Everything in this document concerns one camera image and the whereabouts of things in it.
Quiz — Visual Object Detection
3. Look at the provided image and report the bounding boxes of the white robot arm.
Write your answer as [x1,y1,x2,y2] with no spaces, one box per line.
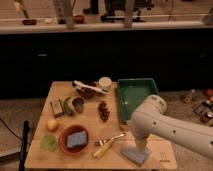
[128,95,213,160]

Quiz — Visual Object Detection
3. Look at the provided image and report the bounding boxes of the green plastic tray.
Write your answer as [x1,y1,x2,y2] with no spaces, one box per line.
[117,78,159,124]

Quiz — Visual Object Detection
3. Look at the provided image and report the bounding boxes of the terracotta bowl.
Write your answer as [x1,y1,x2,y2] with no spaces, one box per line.
[59,125,89,156]

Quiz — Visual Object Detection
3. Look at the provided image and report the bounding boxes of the white round cup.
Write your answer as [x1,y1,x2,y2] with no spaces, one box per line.
[98,77,112,91]

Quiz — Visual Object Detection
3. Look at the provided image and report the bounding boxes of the white spatula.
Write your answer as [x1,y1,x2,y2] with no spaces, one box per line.
[74,80,108,94]

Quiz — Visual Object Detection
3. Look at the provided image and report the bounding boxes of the black chair frame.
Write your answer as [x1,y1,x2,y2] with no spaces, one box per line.
[19,120,30,171]

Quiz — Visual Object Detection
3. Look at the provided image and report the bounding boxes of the blue grey towel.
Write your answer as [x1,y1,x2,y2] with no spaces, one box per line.
[120,147,151,166]

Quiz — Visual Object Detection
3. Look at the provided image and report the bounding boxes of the brown rectangular box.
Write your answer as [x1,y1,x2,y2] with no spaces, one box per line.
[50,99,64,118]

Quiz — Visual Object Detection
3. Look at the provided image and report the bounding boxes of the dark dish on sill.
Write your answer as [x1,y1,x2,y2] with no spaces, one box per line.
[22,19,37,26]

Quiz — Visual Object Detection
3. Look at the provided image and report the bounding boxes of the yellow lemon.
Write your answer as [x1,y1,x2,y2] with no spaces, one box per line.
[46,119,59,132]

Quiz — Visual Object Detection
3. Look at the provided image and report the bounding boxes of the wooden window sill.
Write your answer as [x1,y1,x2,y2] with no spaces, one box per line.
[0,21,213,35]

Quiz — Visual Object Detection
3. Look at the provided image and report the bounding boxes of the green cucumber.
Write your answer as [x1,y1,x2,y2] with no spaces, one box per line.
[64,97,74,116]

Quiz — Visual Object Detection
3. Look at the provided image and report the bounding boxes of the blue sponge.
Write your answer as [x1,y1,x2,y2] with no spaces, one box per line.
[67,131,87,148]

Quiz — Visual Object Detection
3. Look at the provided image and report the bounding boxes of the bunch of dark grapes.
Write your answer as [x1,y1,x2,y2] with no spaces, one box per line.
[98,101,110,122]

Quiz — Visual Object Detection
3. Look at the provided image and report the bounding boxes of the dark brown bowl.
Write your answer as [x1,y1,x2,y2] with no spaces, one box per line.
[72,80,104,99]

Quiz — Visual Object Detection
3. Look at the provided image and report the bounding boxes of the red bowl on sill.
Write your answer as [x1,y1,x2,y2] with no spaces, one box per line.
[74,15,85,24]

